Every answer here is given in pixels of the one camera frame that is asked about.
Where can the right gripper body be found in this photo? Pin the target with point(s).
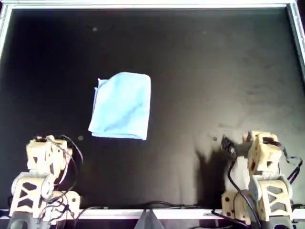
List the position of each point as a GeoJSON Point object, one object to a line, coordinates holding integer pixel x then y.
{"type": "Point", "coordinates": [251, 148]}

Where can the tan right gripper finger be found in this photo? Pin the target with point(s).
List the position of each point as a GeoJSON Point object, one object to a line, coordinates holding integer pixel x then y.
{"type": "Point", "coordinates": [240, 174]}

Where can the light blue microfiber cloth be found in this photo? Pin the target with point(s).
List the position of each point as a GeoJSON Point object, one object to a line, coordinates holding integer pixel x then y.
{"type": "Point", "coordinates": [121, 107]}

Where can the tan left robot arm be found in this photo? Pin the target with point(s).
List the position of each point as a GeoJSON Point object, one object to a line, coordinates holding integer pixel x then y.
{"type": "Point", "coordinates": [31, 198]}

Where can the tan right robot arm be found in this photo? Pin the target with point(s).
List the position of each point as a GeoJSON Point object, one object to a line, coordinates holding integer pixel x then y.
{"type": "Point", "coordinates": [274, 198]}

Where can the round grey table sticker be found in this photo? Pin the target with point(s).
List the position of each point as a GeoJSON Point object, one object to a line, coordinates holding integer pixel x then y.
{"type": "Point", "coordinates": [80, 138]}

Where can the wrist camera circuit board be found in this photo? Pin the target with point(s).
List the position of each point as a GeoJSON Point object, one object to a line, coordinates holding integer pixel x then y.
{"type": "Point", "coordinates": [227, 145]}

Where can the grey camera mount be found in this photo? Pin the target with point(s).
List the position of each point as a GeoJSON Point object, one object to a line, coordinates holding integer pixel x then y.
{"type": "Point", "coordinates": [149, 221]}

